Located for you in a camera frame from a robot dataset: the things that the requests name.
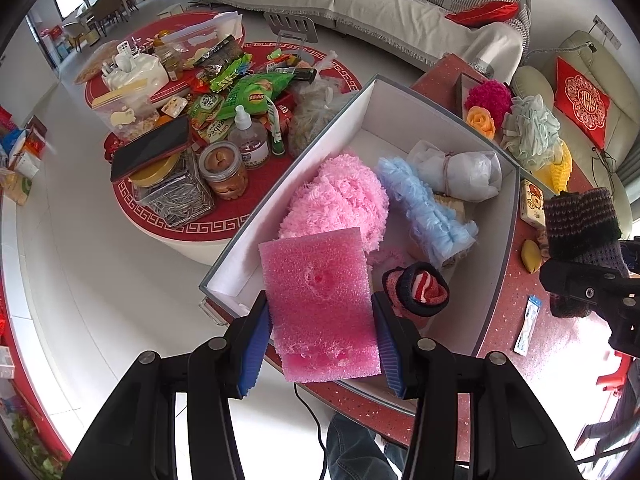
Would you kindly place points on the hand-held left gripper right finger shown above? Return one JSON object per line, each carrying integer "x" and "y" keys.
{"x": 387, "y": 345}

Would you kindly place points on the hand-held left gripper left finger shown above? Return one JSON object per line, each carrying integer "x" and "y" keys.
{"x": 255, "y": 345}

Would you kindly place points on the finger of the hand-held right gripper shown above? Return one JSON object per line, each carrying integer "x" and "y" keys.
{"x": 585, "y": 285}
{"x": 631, "y": 248}

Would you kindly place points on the dark striped knit sock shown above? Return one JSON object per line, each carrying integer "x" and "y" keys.
{"x": 580, "y": 220}

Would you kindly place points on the pink navy striped sock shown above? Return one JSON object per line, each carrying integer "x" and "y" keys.
{"x": 425, "y": 290}

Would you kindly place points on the small pink foam sponge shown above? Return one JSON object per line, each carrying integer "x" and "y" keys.
{"x": 320, "y": 300}

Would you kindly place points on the blue fluffy cloth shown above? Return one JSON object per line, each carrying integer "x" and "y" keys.
{"x": 425, "y": 210}

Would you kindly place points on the pink fluffy cloth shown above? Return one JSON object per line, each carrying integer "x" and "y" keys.
{"x": 335, "y": 195}

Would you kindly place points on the white plastic bag bundle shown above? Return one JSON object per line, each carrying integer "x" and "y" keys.
{"x": 470, "y": 172}

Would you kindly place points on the white grey storage box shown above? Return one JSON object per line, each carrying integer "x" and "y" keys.
{"x": 390, "y": 115}

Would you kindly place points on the yellow soft item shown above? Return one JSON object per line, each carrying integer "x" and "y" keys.
{"x": 531, "y": 256}

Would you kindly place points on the red plastic stool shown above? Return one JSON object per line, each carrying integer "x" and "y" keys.
{"x": 612, "y": 375}

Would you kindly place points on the small patterned snack box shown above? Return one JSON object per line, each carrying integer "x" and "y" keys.
{"x": 532, "y": 205}

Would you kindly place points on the yellow knit item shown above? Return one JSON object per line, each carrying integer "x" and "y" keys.
{"x": 557, "y": 170}

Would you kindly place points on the person's blue jeans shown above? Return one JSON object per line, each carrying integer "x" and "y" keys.
{"x": 350, "y": 450}

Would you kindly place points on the round red patterned table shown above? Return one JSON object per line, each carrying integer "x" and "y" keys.
{"x": 165, "y": 232}

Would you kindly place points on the pale green bath pouf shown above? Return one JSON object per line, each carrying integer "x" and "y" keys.
{"x": 532, "y": 130}

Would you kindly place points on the red patterned cushion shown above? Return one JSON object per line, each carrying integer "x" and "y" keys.
{"x": 582, "y": 100}

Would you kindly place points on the clear cookie jar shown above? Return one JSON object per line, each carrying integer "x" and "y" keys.
{"x": 222, "y": 170}

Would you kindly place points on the cream armchair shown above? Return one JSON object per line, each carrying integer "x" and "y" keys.
{"x": 537, "y": 80}

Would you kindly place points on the orange fabric flower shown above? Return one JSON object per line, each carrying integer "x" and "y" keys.
{"x": 481, "y": 122}

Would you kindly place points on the clear spray bottle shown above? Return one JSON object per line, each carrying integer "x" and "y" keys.
{"x": 250, "y": 145}

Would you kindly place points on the magenta fluffy pom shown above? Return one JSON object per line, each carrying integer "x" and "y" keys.
{"x": 487, "y": 100}

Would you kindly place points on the black smartphone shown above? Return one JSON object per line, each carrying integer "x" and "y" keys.
{"x": 150, "y": 147}

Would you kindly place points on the grey rectangular tray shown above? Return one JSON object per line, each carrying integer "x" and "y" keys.
{"x": 457, "y": 95}

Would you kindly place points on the pile of snack packets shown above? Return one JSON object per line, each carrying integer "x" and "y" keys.
{"x": 210, "y": 110}

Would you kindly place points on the green chips bag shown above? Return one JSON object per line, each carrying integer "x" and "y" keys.
{"x": 250, "y": 92}

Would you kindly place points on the clear food container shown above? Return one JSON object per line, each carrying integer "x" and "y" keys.
{"x": 130, "y": 120}

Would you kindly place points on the plain red cushion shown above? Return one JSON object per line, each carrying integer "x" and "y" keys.
{"x": 482, "y": 14}

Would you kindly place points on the white tissue box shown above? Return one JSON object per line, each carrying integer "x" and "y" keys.
{"x": 140, "y": 72}

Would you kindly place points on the clear zip bag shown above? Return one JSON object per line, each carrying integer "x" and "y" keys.
{"x": 200, "y": 30}

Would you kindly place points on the grey plastic stool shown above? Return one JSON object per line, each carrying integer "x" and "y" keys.
{"x": 290, "y": 25}

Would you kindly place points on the beige covered sofa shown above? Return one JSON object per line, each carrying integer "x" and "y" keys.
{"x": 375, "y": 5}

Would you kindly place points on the wooden dining chairs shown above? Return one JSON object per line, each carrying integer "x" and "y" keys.
{"x": 105, "y": 10}

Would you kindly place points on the white wall socket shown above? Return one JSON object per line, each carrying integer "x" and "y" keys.
{"x": 607, "y": 32}

